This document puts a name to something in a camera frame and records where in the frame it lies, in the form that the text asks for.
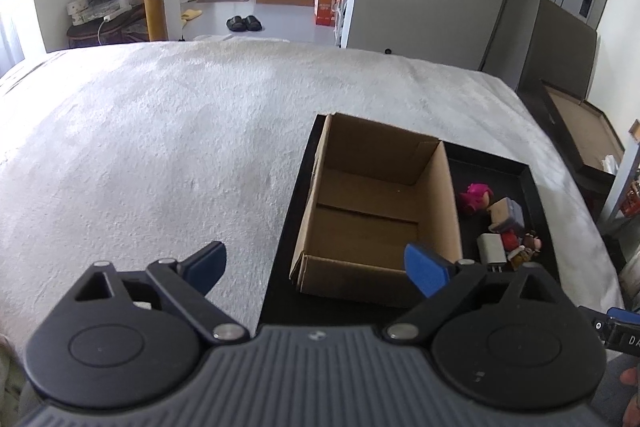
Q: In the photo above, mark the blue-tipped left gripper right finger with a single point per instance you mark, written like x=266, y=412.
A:
x=444, y=285

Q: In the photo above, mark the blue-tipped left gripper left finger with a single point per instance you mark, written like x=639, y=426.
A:
x=183, y=287

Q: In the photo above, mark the white power adapter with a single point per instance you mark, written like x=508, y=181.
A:
x=492, y=252

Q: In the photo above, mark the red crab toy figure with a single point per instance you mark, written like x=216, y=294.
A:
x=520, y=249

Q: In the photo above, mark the pink-haired toy figure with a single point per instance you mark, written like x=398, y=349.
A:
x=476, y=198

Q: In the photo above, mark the brown cardboard box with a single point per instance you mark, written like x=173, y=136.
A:
x=374, y=189

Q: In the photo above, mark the black shallow tray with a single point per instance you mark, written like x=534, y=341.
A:
x=285, y=305

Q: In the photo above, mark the tan grey toy cube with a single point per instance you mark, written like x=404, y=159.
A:
x=506, y=215

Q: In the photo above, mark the white fuzzy blanket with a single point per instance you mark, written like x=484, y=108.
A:
x=135, y=152

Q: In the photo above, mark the black framed board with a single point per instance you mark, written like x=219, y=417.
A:
x=580, y=132

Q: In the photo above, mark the grey leaning panel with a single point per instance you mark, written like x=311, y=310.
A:
x=561, y=52

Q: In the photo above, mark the black slippers pair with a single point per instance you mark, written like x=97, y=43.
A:
x=240, y=24

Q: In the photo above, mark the yellow floor cloth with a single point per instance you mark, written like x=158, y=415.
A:
x=189, y=15

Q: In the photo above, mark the white power strip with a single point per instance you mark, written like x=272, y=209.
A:
x=108, y=17

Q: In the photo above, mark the orange carton box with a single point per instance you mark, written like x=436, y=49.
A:
x=325, y=12

